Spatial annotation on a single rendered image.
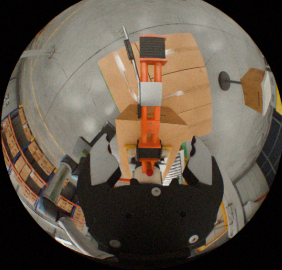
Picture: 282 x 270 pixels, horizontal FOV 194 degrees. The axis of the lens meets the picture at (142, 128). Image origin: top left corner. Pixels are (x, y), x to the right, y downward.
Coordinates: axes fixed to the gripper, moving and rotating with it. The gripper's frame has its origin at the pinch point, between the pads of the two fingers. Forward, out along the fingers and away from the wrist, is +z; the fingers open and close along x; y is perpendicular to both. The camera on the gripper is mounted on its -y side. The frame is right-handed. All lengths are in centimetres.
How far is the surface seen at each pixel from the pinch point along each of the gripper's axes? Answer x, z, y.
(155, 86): 1.6, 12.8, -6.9
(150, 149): 1.1, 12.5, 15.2
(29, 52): -243, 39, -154
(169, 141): 13.1, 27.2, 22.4
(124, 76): -21, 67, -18
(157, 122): 2.7, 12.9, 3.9
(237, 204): 137, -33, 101
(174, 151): 18.2, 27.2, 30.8
